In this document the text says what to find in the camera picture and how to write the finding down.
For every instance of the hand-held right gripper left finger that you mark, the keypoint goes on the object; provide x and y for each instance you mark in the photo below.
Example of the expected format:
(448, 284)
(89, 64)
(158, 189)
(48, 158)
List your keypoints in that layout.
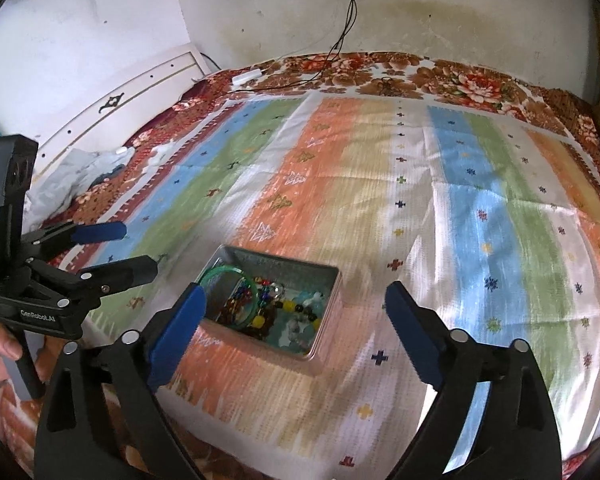
(177, 340)

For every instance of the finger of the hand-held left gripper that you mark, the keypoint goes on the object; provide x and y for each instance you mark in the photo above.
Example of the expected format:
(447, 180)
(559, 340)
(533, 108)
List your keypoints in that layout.
(130, 272)
(100, 233)

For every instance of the silver metal tin box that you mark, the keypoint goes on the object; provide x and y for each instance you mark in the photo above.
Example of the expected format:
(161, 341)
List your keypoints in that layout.
(260, 260)

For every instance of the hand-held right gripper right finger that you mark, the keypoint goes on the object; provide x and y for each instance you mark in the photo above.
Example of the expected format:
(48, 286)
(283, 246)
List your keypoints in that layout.
(415, 336)

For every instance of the striped colourful blanket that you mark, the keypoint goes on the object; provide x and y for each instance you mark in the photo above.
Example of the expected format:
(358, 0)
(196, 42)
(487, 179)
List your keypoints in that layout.
(480, 235)

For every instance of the green jade bangle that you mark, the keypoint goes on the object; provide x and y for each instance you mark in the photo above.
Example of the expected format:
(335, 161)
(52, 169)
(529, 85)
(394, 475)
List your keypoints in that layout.
(220, 270)

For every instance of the white headboard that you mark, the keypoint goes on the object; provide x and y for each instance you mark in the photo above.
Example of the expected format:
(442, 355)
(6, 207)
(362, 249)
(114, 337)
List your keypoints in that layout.
(130, 95)

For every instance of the grey crumpled cloth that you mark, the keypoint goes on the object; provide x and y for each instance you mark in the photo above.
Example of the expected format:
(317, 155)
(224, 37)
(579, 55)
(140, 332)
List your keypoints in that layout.
(75, 180)

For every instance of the brown floral bedsheet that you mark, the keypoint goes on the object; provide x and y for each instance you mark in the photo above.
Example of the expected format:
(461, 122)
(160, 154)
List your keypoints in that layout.
(430, 72)

